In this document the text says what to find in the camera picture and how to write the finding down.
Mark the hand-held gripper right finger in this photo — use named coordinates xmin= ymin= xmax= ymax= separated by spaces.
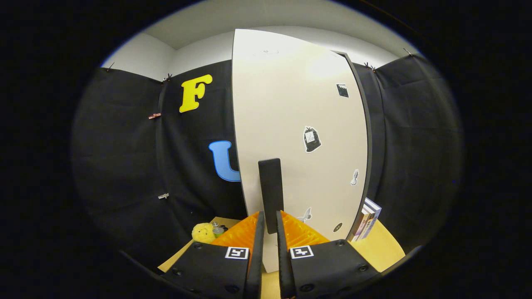
xmin=276 ymin=211 xmax=381 ymax=299

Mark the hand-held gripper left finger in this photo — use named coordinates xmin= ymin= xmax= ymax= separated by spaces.
xmin=160 ymin=211 xmax=265 ymax=299

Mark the black door handle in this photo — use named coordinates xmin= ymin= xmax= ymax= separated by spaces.
xmin=258 ymin=158 xmax=285 ymax=234

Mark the beige shoe cabinet door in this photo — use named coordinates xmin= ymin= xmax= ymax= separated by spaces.
xmin=232 ymin=28 xmax=369 ymax=273

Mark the yellow plush toy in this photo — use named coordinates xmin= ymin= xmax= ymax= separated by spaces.
xmin=192 ymin=223 xmax=216 ymax=244

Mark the brown book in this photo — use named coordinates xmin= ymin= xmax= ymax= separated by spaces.
xmin=348 ymin=208 xmax=366 ymax=242

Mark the white book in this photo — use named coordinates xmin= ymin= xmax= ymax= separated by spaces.
xmin=355 ymin=203 xmax=374 ymax=241

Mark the pale blue book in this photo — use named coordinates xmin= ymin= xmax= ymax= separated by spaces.
xmin=362 ymin=198 xmax=382 ymax=240

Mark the black backdrop cloth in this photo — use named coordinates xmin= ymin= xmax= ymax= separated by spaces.
xmin=71 ymin=54 xmax=464 ymax=266

